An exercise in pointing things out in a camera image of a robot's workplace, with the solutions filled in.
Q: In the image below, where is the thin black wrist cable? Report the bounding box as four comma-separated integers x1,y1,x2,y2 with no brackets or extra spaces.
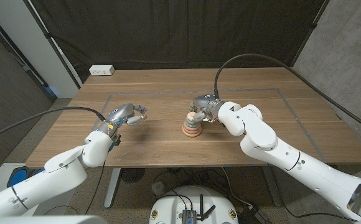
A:
275,177,359,222
85,160,106,215

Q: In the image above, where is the black power brick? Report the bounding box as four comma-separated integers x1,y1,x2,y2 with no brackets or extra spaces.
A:
239,205,271,224

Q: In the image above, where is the round black fan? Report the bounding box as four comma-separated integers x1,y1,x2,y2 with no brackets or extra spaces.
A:
120,167,146,184

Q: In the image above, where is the grey router with black antennas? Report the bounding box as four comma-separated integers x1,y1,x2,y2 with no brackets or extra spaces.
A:
182,194,217,224

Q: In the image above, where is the white floor cable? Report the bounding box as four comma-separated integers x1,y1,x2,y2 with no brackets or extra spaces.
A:
221,167,253,208

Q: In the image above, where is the round grey floor object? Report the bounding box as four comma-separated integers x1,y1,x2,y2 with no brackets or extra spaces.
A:
151,181,167,197

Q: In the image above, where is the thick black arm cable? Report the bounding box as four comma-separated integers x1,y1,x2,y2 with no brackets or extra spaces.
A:
0,106,106,146
213,53,361,139

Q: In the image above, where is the white robot torso base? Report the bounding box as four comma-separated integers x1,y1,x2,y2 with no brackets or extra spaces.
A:
148,185,240,224

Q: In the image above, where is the thin black left wrist cable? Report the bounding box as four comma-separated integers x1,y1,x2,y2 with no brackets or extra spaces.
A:
85,160,106,215

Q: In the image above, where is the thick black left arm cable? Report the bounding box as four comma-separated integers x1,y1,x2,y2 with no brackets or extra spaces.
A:
0,106,106,146

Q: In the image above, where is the dusty pink toy ring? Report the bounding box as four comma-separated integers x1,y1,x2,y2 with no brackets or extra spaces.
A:
182,124,202,134

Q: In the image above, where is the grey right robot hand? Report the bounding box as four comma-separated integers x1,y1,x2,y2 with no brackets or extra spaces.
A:
189,94,225,124

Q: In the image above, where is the large orange toy ring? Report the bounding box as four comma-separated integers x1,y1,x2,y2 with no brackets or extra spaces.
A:
181,128,203,138

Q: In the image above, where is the white power strip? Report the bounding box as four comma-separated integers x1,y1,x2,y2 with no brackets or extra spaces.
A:
88,64,115,77

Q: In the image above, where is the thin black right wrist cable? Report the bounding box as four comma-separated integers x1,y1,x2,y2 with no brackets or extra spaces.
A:
275,177,359,222

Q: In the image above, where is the black backdrop curtain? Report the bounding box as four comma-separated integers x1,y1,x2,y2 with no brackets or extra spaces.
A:
29,0,327,83

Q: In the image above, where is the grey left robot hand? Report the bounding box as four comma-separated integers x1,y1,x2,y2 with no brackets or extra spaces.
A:
98,103,149,134

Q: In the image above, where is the black backdrop stand pole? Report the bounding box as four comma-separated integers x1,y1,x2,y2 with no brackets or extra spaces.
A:
291,0,331,67
22,0,83,90

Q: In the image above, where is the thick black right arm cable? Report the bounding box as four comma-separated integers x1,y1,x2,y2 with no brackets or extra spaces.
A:
213,53,361,139

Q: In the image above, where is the coral red toy ring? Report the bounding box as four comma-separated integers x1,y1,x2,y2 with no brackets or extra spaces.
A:
182,126,202,136

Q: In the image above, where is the grey table leg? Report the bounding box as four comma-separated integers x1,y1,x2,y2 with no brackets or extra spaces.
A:
261,166,283,208

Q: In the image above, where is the white table leg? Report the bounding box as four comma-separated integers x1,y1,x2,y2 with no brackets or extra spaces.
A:
103,167,122,209

